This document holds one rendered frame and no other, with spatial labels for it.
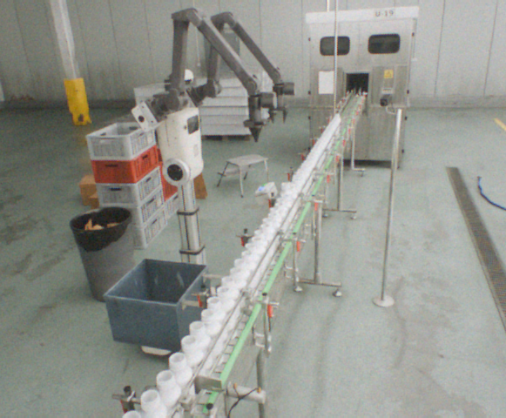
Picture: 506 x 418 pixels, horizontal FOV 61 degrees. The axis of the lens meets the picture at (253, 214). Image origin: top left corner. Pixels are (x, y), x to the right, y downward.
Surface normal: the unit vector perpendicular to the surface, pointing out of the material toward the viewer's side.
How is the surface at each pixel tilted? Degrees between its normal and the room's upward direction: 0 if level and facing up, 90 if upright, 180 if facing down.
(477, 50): 90
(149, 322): 90
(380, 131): 90
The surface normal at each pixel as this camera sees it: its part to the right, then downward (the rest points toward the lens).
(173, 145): -0.28, 0.55
